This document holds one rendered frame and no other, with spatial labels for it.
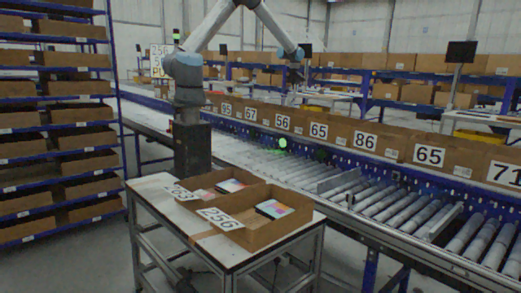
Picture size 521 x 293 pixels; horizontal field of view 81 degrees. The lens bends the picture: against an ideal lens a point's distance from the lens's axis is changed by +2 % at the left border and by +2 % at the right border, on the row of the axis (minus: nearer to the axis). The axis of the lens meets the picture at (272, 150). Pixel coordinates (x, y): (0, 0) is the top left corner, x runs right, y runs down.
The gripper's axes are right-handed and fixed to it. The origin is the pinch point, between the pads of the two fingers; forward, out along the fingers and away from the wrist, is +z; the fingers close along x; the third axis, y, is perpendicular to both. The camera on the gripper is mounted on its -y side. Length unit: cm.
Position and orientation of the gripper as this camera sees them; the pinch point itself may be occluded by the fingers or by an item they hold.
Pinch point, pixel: (295, 94)
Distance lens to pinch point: 255.8
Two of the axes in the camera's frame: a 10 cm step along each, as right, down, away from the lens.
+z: -0.3, 9.6, 2.7
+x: -6.6, 1.9, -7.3
